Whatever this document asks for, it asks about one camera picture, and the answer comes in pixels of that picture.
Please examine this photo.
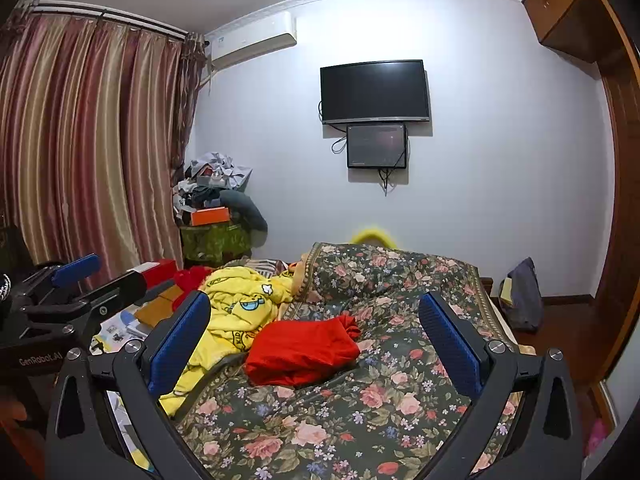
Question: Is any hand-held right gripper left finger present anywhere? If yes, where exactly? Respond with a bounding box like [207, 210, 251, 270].
[44, 290, 217, 480]

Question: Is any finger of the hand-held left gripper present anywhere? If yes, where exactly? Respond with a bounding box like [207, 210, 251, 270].
[25, 270, 149, 332]
[17, 254, 101, 306]

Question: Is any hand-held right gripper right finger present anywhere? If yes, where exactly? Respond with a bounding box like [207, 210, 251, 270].
[418, 290, 585, 480]

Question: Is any red zip jacket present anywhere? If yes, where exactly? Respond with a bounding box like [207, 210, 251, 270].
[244, 312, 362, 387]

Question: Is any pile of clothes and bags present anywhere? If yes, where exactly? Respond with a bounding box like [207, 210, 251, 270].
[172, 150, 253, 211]

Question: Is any brown cardboard box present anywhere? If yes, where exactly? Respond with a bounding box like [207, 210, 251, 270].
[135, 285, 183, 328]

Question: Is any red white box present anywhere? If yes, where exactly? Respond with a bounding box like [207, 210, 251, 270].
[140, 259, 177, 286]

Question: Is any red plush toy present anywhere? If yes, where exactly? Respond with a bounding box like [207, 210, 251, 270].
[172, 266, 213, 313]

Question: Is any yellow cartoon print blanket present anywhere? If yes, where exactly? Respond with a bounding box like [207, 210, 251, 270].
[159, 265, 296, 418]

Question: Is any dark blue bag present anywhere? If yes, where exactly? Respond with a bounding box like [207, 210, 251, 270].
[505, 257, 545, 332]

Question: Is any green cloth covered cabinet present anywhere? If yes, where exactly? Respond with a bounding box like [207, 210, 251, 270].
[180, 222, 253, 268]

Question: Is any striped bedsheet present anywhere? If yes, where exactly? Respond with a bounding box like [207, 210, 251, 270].
[235, 257, 288, 273]

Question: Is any striped brown curtain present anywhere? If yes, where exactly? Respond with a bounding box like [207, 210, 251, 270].
[0, 10, 208, 301]

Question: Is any dark floral blanket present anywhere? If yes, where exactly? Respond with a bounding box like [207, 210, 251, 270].
[170, 242, 526, 480]

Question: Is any orange box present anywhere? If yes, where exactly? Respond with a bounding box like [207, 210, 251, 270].
[190, 206, 232, 227]

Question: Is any yellow round thing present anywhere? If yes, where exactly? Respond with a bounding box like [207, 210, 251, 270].
[351, 227, 396, 247]

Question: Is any brown wooden door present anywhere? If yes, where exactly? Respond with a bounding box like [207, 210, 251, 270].
[595, 62, 640, 391]

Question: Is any white air conditioner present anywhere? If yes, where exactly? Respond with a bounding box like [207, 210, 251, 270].
[204, 10, 298, 72]

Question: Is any brown wooden wardrobe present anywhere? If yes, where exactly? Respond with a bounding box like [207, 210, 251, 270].
[520, 0, 640, 111]

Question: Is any small black wall monitor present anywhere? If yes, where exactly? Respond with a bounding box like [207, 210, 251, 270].
[346, 122, 408, 170]

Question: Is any white curtain rail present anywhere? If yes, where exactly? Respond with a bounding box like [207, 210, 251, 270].
[15, 0, 208, 43]

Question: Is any black wall television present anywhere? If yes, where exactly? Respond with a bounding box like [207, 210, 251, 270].
[320, 59, 432, 126]

